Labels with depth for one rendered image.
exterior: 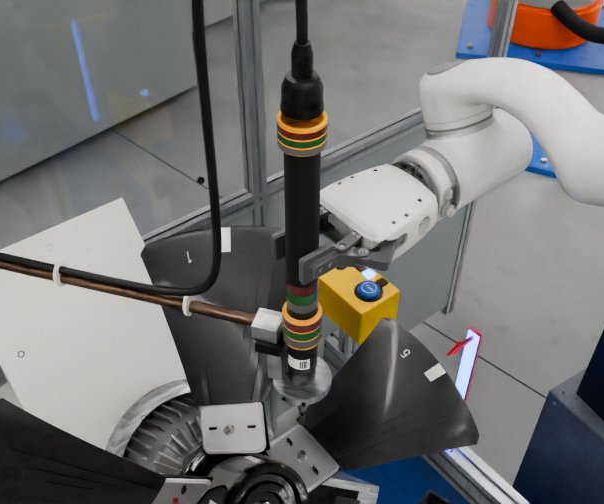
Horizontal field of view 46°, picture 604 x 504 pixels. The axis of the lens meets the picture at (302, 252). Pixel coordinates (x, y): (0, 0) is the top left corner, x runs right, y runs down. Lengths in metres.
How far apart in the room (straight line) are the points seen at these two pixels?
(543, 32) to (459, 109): 3.82
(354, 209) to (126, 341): 0.51
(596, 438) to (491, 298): 1.55
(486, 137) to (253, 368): 0.40
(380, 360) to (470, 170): 0.39
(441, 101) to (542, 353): 2.06
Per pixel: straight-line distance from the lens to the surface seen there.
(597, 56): 4.71
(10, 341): 1.09
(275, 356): 0.82
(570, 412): 1.45
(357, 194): 0.75
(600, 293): 3.08
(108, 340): 1.12
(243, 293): 0.93
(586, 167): 0.73
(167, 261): 0.96
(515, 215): 3.34
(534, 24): 4.59
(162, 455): 1.03
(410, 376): 1.08
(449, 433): 1.07
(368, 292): 1.34
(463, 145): 0.81
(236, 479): 0.90
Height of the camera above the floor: 2.04
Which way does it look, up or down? 43 degrees down
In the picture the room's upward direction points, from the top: straight up
